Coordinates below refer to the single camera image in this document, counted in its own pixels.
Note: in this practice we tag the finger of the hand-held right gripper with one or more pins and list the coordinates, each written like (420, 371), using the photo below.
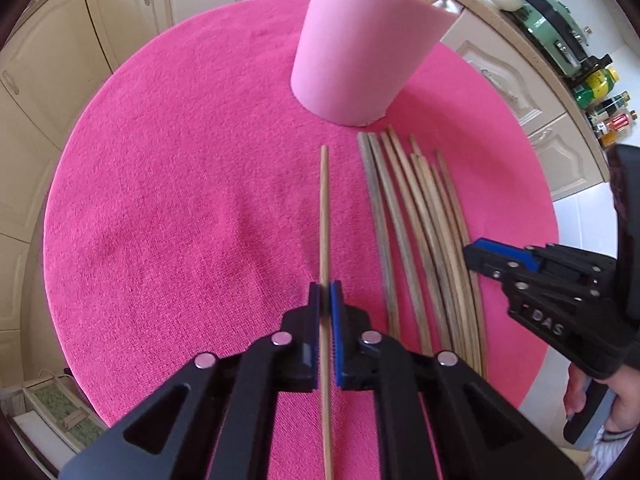
(487, 262)
(515, 256)

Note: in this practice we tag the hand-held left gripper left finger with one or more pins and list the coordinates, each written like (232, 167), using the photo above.
(314, 310)

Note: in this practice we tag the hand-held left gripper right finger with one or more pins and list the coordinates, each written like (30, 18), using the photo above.
(336, 310)

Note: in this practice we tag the bundle of wooden chopsticks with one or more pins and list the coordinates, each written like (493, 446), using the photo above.
(440, 250)

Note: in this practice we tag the pink cup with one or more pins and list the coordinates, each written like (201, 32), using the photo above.
(360, 50)

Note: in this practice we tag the person's right forearm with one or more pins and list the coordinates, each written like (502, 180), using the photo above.
(617, 455)

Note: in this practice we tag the person's right hand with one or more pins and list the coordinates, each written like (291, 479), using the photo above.
(575, 392)

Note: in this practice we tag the small amber bottle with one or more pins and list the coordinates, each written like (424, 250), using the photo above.
(612, 139)

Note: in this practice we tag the red label bottle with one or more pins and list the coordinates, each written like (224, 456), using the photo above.
(617, 122)

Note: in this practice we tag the dark sauce bottle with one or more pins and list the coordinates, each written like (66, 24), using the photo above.
(607, 104)

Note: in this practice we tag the yellow green bottle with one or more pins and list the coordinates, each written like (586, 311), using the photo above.
(595, 87)

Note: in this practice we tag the pink round table mat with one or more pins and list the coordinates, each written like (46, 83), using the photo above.
(175, 185)

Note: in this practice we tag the cream cabinets with drawers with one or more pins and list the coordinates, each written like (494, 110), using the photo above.
(500, 65)

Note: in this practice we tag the green countertop appliance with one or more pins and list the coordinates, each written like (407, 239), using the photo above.
(555, 25)

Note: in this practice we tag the green patterned floor tray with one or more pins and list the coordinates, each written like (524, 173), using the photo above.
(55, 400)

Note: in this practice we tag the cream kitchen cabinet doors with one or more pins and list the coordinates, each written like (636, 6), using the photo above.
(50, 60)

